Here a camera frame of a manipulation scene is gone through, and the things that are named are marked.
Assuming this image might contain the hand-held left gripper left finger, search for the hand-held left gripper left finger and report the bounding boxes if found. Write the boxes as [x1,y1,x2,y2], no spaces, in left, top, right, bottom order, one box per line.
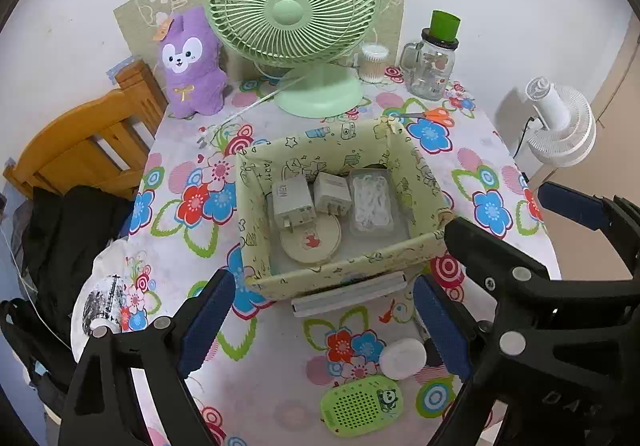
[59,268,237,446]

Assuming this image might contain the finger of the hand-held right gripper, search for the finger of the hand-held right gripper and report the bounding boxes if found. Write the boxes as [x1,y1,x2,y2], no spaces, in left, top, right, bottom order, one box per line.
[444,216,551,322]
[540,181,640,272]

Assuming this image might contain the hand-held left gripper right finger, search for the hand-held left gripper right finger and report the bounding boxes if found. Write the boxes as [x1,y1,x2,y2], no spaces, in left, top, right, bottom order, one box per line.
[412,273,501,446]

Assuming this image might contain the white round case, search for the white round case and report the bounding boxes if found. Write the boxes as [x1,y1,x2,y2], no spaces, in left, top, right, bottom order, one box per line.
[378,337,427,381]

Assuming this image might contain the long white case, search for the long white case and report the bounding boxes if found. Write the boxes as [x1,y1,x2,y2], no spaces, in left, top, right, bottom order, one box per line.
[291,271,408,318]

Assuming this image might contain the green perforated panda case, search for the green perforated panda case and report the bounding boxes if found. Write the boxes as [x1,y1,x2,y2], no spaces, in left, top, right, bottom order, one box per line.
[320,374,405,438]

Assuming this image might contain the clear floss pick box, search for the clear floss pick box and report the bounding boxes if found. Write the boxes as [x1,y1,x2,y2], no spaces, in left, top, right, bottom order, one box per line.
[348,169,396,235]

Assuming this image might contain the yellow cartoon print storage box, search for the yellow cartoon print storage box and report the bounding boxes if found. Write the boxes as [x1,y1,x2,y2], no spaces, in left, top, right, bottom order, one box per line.
[234,118,453,301]

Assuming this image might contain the round beige disc red print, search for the round beige disc red print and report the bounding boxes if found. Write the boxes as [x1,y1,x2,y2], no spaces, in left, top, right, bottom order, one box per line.
[277,216,342,269]

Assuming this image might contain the white charger with large print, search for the white charger with large print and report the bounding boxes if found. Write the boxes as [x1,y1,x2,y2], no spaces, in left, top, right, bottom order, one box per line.
[272,180,317,233]

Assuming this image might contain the white charger with oval mark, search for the white charger with oval mark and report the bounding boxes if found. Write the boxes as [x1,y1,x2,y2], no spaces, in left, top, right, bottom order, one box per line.
[313,172,351,217]

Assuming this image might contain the white clip fan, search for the white clip fan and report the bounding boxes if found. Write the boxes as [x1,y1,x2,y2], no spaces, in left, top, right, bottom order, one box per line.
[524,77,597,168]

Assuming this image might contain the floral tablecloth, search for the floral tablecloth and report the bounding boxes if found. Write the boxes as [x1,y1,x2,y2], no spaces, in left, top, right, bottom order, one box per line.
[70,76,561,446]

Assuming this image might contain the white printed cloth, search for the white printed cloth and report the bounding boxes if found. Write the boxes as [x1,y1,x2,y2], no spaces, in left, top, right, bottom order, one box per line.
[70,236,151,362]

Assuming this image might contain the beige wooden panel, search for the beige wooden panel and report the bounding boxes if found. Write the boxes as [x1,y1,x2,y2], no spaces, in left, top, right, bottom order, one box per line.
[542,21,640,287]

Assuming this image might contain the black clothing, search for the black clothing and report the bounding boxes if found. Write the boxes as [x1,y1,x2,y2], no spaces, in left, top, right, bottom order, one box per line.
[12,183,136,352]

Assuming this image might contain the glass mug jar green lid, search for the glass mug jar green lid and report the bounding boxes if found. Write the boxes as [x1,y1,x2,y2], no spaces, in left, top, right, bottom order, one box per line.
[398,10,461,101]

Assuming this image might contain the clear cotton swab container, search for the clear cotton swab container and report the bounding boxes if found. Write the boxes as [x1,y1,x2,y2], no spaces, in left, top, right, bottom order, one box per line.
[360,43,391,84]

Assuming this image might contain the orange wooden chair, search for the orange wooden chair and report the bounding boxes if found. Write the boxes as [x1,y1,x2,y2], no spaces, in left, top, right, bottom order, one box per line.
[7,61,168,199]

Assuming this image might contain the purple plush toy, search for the purple plush toy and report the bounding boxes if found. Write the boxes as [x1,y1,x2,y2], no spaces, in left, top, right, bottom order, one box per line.
[159,8,227,119]

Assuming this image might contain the green desk fan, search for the green desk fan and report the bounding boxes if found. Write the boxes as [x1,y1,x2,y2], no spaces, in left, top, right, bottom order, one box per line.
[206,0,383,118]

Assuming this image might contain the black fan cable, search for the black fan cable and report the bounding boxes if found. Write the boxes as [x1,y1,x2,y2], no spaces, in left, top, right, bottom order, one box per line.
[512,116,538,157]

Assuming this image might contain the orange handled scissors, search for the orange handled scissors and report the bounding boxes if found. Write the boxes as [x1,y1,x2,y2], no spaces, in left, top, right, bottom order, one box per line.
[400,108,452,128]

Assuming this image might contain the white fan power cable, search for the white fan power cable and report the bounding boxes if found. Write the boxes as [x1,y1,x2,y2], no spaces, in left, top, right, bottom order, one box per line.
[197,76,296,147]

